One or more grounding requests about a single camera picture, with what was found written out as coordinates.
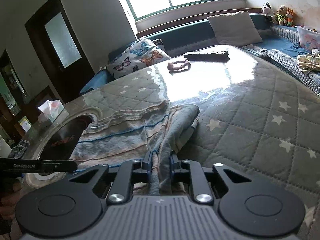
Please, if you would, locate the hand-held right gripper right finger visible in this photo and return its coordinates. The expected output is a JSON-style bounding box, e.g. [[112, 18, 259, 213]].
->
[[169, 154, 253, 205]]

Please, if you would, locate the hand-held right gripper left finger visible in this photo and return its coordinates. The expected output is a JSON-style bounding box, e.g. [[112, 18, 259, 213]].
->
[[67, 151, 153, 205]]

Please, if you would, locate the striped grey shirt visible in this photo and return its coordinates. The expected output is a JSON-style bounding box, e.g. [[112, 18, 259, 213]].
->
[[70, 99, 200, 195]]

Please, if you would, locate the dark wooden shelf cabinet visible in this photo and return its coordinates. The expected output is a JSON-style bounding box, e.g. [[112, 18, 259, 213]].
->
[[0, 50, 33, 145]]

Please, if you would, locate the brown plush toy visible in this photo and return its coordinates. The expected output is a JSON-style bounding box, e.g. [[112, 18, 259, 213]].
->
[[271, 5, 288, 26]]

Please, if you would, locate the clear plastic storage bin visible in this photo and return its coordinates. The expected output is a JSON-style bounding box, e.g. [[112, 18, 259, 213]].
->
[[295, 25, 320, 52]]

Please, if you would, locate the black remote control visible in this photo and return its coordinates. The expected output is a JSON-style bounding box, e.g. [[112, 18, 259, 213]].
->
[[183, 50, 229, 62]]

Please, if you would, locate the quilted star table cover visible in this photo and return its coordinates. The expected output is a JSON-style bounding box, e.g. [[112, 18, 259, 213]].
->
[[0, 44, 320, 240]]

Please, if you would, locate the person's left hand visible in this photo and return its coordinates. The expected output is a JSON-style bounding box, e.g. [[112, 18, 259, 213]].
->
[[0, 177, 25, 220]]

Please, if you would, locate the yellow green sign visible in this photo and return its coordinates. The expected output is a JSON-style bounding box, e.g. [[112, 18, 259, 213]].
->
[[18, 116, 32, 133]]

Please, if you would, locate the dark wooden sideboard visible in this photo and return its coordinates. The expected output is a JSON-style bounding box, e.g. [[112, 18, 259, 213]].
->
[[15, 85, 65, 140]]

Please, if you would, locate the dark grey cloth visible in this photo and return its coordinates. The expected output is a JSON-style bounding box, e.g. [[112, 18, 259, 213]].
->
[[9, 140, 31, 158]]

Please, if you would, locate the blue sofa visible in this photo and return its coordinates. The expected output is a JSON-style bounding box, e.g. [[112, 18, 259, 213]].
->
[[79, 14, 320, 97]]

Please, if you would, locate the orange fox plush toy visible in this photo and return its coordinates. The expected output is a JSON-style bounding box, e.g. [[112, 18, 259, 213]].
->
[[285, 8, 297, 28]]

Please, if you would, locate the yellow cloth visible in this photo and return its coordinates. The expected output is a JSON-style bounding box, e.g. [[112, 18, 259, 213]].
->
[[297, 49, 320, 74]]

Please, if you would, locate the butterfly print pillow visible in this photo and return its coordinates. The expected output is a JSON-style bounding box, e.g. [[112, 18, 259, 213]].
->
[[106, 36, 172, 79]]

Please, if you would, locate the round black cooktop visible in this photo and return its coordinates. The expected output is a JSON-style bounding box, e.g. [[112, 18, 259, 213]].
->
[[41, 114, 95, 161]]

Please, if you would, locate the black white plush toy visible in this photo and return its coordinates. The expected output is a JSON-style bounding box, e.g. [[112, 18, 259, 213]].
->
[[261, 2, 275, 22]]

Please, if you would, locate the dark wooden door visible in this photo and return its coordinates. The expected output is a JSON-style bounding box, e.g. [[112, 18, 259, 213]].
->
[[24, 0, 95, 104]]

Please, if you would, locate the beige pillow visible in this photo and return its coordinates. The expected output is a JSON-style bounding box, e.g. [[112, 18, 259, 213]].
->
[[207, 10, 263, 47]]

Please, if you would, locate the pink hair scrunchie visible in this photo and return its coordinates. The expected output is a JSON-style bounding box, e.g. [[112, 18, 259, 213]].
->
[[167, 59, 192, 72]]

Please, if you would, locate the pink white tissue box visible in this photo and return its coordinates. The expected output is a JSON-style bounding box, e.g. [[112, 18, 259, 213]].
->
[[37, 99, 65, 123]]

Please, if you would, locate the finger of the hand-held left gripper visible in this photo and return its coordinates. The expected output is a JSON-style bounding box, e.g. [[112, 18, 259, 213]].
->
[[37, 160, 78, 173]]

